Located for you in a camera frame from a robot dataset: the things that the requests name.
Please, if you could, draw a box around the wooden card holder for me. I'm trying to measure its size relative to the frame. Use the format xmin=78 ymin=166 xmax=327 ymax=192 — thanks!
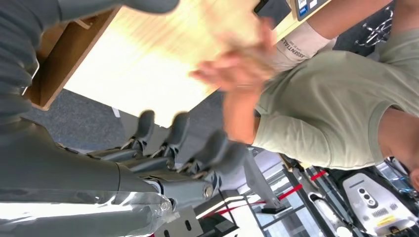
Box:
xmin=23 ymin=7 xmax=120 ymax=112

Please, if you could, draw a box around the person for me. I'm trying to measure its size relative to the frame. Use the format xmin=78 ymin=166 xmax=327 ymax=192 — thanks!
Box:
xmin=190 ymin=0 xmax=419 ymax=192

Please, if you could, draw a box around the grey kiosk stand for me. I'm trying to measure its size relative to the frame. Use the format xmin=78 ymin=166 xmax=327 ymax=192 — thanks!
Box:
xmin=244 ymin=152 xmax=288 ymax=216

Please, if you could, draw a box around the red barrier belt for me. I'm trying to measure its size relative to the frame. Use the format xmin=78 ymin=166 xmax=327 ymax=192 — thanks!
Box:
xmin=277 ymin=170 xmax=328 ymax=201

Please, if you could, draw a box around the small black external drive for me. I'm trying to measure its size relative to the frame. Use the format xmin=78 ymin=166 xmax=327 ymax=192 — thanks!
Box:
xmin=253 ymin=0 xmax=292 ymax=30

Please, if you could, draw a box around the white machine with buttons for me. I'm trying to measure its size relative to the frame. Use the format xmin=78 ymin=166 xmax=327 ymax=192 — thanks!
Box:
xmin=342 ymin=172 xmax=419 ymax=237

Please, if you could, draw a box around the chrome chair base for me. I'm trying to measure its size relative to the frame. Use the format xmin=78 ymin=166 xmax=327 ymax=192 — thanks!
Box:
xmin=355 ymin=5 xmax=393 ymax=49

